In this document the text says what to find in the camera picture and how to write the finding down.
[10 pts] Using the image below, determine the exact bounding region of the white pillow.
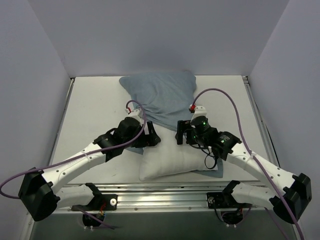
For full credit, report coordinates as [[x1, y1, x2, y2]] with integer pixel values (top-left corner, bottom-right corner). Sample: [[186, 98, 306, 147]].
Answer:
[[139, 125, 223, 181]]

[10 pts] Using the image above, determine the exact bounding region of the striped blue beige pillowcase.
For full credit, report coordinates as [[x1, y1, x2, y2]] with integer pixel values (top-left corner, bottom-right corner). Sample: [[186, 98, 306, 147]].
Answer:
[[118, 70, 225, 180]]

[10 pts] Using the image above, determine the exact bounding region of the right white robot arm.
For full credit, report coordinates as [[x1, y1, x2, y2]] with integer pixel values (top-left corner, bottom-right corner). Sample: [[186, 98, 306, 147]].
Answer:
[[175, 116, 312, 224]]

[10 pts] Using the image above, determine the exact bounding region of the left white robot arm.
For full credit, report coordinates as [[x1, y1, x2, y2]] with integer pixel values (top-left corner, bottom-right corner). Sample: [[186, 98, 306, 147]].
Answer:
[[18, 117, 161, 222]]

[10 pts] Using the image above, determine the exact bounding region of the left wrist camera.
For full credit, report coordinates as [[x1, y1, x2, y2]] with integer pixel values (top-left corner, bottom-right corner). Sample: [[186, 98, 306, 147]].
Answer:
[[125, 108, 144, 126]]

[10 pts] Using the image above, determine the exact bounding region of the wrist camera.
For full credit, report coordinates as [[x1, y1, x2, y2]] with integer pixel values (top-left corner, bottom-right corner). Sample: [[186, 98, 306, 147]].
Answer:
[[125, 108, 144, 126], [189, 104, 207, 120]]

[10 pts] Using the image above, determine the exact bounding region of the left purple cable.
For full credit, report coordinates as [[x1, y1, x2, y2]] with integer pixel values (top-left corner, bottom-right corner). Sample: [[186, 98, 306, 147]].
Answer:
[[0, 99, 146, 230]]

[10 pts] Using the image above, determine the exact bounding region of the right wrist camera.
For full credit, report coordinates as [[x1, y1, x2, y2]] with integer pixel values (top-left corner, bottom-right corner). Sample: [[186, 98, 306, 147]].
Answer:
[[189, 104, 207, 120]]

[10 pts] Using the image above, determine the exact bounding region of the black looped wire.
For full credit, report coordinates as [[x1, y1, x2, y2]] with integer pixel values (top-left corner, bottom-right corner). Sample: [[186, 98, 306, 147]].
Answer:
[[204, 149, 218, 171]]

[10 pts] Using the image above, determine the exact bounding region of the aluminium rail frame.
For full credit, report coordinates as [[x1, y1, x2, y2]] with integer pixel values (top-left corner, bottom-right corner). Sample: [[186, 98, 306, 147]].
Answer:
[[53, 77, 264, 211]]

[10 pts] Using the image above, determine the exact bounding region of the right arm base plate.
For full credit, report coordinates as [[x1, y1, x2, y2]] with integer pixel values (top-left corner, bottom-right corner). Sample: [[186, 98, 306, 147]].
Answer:
[[206, 191, 251, 209]]

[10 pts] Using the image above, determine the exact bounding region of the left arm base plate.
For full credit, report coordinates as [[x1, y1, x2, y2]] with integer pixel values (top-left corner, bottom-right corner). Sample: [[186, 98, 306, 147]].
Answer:
[[71, 194, 118, 211]]

